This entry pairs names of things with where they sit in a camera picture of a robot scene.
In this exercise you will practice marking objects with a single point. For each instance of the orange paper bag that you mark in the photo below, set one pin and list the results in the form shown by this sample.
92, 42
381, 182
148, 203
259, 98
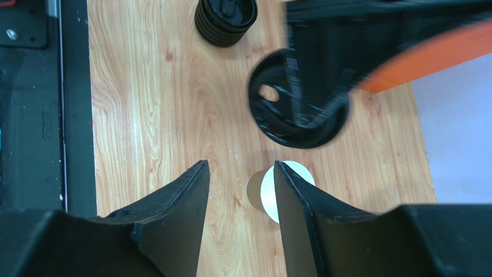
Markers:
441, 52

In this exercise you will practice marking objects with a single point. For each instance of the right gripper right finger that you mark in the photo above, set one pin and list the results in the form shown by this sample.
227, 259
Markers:
324, 236

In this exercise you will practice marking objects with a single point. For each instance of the black coffee cup lids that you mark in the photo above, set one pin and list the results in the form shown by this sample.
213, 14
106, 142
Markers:
224, 23

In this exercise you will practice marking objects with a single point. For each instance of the single black cup lid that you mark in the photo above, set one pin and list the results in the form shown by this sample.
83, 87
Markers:
273, 107

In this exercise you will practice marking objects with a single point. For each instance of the single white paper cup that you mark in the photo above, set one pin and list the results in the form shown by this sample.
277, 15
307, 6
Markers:
260, 188

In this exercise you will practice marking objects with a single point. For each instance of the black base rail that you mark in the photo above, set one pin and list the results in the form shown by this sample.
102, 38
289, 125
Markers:
47, 143

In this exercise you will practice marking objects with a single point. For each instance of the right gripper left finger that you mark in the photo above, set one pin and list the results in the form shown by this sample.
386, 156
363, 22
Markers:
158, 235

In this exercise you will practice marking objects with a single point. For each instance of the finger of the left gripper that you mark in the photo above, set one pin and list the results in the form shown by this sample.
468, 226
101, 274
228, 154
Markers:
335, 45

